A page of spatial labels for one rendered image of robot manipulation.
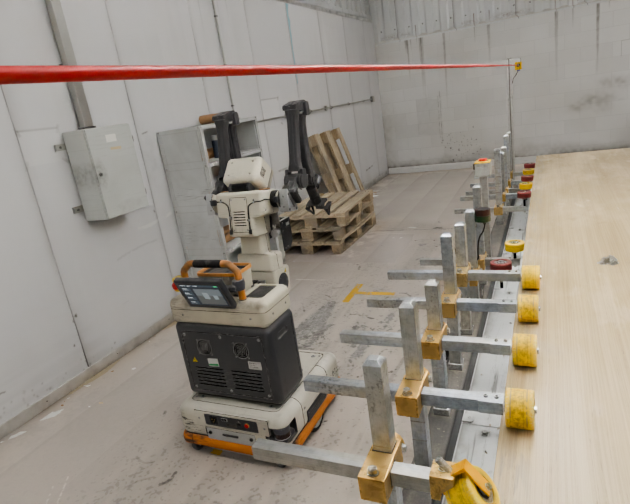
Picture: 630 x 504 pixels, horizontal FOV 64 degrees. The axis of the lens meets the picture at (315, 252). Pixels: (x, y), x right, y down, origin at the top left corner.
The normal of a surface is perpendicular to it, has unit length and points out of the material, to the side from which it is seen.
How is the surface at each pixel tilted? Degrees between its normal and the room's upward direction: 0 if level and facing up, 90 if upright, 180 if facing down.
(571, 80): 90
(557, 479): 0
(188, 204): 90
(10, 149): 90
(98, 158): 90
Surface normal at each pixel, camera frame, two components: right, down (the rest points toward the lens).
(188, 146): -0.40, 0.32
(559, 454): -0.15, -0.95
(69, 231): 0.90, -0.01
